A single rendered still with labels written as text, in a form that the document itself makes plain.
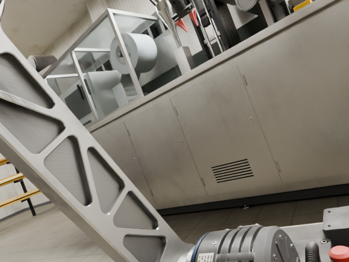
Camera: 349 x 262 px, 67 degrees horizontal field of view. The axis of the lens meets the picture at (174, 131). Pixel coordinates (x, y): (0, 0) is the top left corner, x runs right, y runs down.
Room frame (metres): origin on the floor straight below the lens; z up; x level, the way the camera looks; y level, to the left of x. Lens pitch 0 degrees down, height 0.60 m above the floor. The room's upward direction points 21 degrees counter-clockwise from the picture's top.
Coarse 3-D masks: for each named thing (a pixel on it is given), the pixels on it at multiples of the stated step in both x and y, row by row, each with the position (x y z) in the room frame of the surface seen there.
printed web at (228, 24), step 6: (216, 0) 1.72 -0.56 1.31; (216, 6) 1.69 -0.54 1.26; (222, 6) 1.77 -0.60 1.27; (252, 6) 1.52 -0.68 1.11; (222, 12) 1.74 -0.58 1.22; (228, 12) 1.81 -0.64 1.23; (252, 12) 1.63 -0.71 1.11; (258, 12) 1.65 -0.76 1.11; (222, 18) 1.71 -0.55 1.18; (228, 18) 1.78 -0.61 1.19; (228, 24) 1.75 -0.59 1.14; (234, 24) 1.84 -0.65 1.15; (228, 30) 1.72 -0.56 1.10; (234, 30) 1.81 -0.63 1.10; (228, 36) 1.70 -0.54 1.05; (234, 36) 1.77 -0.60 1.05; (234, 42) 1.75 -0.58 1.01
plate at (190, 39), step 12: (276, 0) 1.73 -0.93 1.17; (240, 12) 1.89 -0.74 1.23; (192, 24) 2.13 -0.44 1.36; (240, 24) 1.91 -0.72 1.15; (168, 36) 2.29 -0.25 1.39; (180, 36) 2.22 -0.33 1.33; (192, 36) 2.16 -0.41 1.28; (204, 36) 2.09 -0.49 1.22; (168, 48) 2.32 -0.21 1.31; (192, 48) 2.18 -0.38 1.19
